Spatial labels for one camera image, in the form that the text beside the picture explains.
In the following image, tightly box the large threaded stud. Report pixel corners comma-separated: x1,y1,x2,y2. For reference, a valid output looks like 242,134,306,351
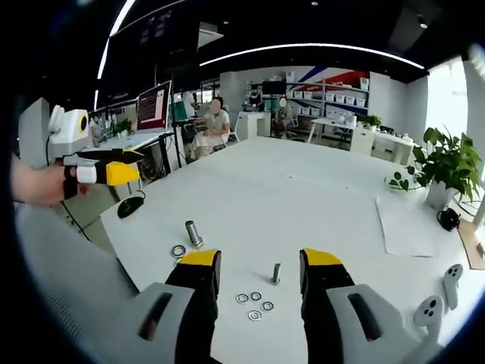
184,220,205,250

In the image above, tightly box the grey panel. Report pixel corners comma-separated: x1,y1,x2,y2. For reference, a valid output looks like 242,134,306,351
17,97,52,168

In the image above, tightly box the white low cabinet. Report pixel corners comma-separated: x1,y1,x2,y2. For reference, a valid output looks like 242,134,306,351
351,126,416,165

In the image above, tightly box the person's left hand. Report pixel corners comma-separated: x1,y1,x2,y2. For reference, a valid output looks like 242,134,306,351
10,161,92,206

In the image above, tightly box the small desk plant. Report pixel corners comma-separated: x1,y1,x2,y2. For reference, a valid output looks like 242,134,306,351
114,118,134,138

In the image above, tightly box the black headset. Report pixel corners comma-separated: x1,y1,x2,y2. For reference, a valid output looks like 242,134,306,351
436,206,462,232

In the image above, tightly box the white handheld controller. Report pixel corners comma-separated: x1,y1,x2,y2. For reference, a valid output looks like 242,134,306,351
411,295,445,343
441,263,465,312

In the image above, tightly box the white office desk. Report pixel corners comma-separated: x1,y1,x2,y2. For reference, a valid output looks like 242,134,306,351
93,130,172,153

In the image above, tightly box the black computer mouse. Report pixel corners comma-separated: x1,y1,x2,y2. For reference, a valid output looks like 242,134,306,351
117,196,146,219

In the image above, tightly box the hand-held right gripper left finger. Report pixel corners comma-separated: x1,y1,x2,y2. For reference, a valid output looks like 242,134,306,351
128,248,223,364

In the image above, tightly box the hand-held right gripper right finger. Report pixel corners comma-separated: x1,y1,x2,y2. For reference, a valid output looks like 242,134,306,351
299,247,418,364

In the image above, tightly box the potted green plant white pot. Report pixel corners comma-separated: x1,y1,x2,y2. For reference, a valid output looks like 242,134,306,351
411,125,485,212

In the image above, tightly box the brown board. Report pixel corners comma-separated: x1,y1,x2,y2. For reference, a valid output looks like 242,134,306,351
455,226,485,271

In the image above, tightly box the ceiling light strip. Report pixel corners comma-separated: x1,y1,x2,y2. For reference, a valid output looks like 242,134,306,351
198,42,426,71
95,0,138,81

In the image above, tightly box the computer monitor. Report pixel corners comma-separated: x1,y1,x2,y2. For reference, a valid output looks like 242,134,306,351
136,80,174,133

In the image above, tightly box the shelf with white boxes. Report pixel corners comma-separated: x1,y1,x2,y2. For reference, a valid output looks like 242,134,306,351
285,77,371,119

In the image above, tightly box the person's grey clothing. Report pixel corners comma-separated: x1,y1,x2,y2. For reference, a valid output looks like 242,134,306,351
14,206,142,364

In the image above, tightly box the white paper sheet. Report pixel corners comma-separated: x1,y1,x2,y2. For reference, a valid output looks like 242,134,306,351
374,196,437,259

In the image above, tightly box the glass dish with leaves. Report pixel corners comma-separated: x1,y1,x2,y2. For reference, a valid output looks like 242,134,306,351
383,171,424,193

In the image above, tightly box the green bushy plant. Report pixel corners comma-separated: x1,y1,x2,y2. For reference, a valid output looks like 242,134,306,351
357,114,383,133

